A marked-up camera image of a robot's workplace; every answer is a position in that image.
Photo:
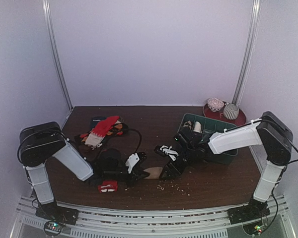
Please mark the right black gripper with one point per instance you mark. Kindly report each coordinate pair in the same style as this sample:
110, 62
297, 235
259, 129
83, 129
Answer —
175, 166

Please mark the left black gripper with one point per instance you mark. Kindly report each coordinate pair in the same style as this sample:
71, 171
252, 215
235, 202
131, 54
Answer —
135, 176

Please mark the tan ribbed sock pair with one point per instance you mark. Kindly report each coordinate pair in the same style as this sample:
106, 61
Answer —
154, 172

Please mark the red sock pair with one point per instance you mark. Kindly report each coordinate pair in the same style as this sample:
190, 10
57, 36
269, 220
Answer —
108, 186

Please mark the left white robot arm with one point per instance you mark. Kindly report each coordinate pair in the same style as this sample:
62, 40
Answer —
44, 141

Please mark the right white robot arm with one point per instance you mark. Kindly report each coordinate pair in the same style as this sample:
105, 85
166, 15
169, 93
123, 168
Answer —
275, 137

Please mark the rolled patterned sock in tray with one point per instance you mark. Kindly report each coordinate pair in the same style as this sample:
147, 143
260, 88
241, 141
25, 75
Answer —
187, 124

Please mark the argyle black orange sock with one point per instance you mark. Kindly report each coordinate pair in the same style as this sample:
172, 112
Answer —
117, 129

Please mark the rolled cream sock in tray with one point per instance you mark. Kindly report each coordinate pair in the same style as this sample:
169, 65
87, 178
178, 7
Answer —
197, 127

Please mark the green divided organizer tray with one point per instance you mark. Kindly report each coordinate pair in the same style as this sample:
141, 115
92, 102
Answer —
219, 145

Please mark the red white sock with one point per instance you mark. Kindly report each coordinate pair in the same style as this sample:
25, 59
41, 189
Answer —
99, 132

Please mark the dark blue sock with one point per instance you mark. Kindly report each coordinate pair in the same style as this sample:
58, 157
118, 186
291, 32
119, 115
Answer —
94, 121

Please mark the striped grey cup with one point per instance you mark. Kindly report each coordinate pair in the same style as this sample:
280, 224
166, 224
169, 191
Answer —
231, 111

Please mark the dark red plate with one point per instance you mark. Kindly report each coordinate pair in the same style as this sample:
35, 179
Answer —
241, 119

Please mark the left circuit board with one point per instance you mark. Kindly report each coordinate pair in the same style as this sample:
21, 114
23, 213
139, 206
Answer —
52, 228

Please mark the circuit board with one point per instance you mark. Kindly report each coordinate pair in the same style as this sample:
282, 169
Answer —
52, 228
255, 229

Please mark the right circuit board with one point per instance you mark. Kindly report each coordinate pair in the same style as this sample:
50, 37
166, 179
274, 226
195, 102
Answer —
255, 229

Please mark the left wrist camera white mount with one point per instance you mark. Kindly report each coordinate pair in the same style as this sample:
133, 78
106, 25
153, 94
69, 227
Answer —
131, 162

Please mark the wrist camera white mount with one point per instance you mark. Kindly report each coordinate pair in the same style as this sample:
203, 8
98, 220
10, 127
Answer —
169, 151
131, 162

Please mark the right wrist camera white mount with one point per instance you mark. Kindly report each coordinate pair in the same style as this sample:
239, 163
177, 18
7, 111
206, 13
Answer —
169, 151

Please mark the front aluminium rail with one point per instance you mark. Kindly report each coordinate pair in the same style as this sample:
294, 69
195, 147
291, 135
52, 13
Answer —
93, 222

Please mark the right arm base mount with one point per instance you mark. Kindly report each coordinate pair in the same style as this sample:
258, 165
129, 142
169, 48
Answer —
253, 210

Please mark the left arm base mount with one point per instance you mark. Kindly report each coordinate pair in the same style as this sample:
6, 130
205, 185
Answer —
59, 214

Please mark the right aluminium frame post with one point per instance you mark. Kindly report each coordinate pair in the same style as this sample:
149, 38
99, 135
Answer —
249, 48

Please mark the aluminium frame post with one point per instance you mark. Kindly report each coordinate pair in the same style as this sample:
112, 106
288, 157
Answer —
55, 54
249, 48

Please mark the left aluminium frame post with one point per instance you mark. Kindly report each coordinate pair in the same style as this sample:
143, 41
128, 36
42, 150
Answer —
55, 54

